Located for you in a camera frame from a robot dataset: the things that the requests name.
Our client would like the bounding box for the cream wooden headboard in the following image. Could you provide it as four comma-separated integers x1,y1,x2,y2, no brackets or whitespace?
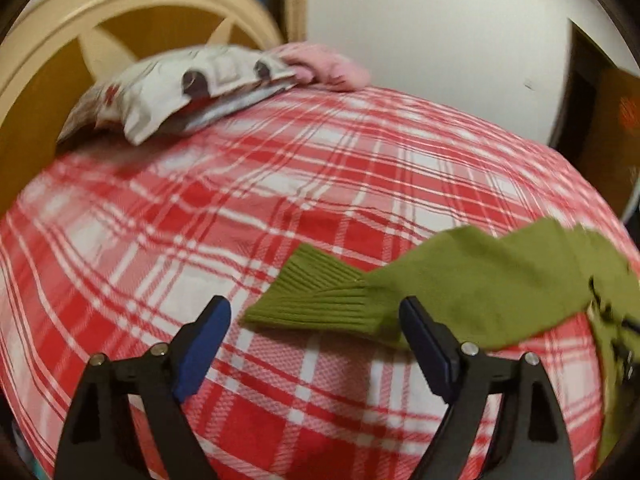
0,0,286,221

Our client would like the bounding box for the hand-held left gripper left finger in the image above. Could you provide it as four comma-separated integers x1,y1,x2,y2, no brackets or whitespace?
54,296,232,480

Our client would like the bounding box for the printed white pillow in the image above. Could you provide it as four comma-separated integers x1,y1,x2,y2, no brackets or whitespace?
57,45,301,146

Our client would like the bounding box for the pink pillow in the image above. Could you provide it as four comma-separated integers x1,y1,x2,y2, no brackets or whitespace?
272,42,372,92

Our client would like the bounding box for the red door decoration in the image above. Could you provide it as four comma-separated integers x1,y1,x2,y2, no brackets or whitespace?
619,94,640,131

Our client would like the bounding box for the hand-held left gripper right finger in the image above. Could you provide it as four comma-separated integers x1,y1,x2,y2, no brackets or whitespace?
399,296,577,480

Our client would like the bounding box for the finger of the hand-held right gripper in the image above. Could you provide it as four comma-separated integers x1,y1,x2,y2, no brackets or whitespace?
591,276,640,366

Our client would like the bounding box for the green orange striped knit sweater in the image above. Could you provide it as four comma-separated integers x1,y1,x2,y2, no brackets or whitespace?
242,217,640,461

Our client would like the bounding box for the cream floral board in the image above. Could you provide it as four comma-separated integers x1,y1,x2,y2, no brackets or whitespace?
282,0,307,43

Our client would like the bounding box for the brown wooden door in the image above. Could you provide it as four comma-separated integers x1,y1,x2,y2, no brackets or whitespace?
565,22,640,221

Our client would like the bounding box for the red plaid blanket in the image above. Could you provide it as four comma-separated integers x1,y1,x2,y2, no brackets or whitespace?
0,85,636,480

